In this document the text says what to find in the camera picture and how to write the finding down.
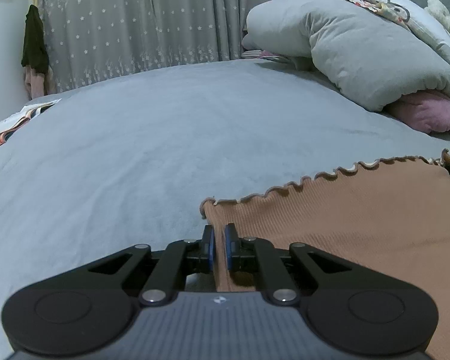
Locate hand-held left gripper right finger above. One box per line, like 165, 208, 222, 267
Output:
224, 223, 356, 305

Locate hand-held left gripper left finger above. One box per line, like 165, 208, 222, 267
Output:
86, 224, 215, 305

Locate brown ribbed ruffled garment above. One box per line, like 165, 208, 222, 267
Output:
199, 149, 450, 360

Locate pink pillow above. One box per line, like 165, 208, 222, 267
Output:
387, 90, 450, 134

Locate white pillow with grey flowers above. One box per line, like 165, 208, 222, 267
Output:
320, 0, 450, 66

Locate white plush toy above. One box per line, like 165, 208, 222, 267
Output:
424, 0, 450, 51

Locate grey quilt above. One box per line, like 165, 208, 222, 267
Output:
242, 0, 450, 112

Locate floral ruffled cloth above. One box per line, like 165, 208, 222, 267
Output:
315, 0, 411, 21

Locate striped cloth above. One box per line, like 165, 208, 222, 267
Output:
242, 48, 295, 64

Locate open book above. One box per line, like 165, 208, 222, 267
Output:
0, 98, 62, 159

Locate grey star-patterned curtain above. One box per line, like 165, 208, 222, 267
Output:
34, 0, 274, 94

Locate pink hanging garment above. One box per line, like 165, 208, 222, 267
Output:
23, 65, 58, 99

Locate dark green hanging garment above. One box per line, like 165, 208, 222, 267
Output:
21, 4, 50, 74

